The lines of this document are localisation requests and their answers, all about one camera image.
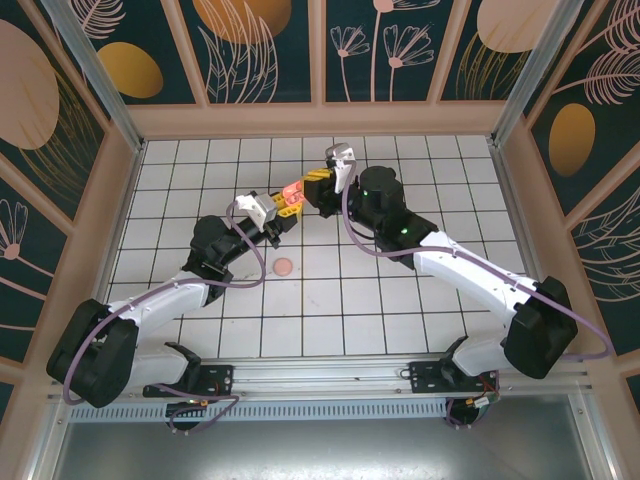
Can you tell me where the pink rectangular earbud charging case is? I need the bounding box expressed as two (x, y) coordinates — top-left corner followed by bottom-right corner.
(282, 180), (305, 207)

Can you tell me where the grey metal panel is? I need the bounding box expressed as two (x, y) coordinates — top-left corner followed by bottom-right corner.
(29, 394), (616, 480)

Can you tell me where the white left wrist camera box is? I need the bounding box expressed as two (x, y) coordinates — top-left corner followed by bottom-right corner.
(234, 191), (280, 230)

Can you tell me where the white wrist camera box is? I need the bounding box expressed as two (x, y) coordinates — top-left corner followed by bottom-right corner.
(323, 143), (357, 194)
(234, 191), (280, 230)

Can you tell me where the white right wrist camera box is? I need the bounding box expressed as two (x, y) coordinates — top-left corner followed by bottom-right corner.
(323, 143), (357, 194)

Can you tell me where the aluminium table side rail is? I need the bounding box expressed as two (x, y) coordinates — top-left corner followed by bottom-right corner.
(487, 139), (564, 356)
(79, 140), (147, 362)

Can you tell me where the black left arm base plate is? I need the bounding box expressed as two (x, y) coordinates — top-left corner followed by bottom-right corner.
(142, 363), (236, 399)

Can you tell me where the aluminium mounting rail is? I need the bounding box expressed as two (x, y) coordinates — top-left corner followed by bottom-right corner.
(47, 353), (594, 403)

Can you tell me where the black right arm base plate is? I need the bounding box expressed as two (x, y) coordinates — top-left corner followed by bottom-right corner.
(408, 358), (501, 400)

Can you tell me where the grey slotted cable duct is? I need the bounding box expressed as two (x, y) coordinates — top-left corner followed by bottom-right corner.
(67, 401), (451, 422)

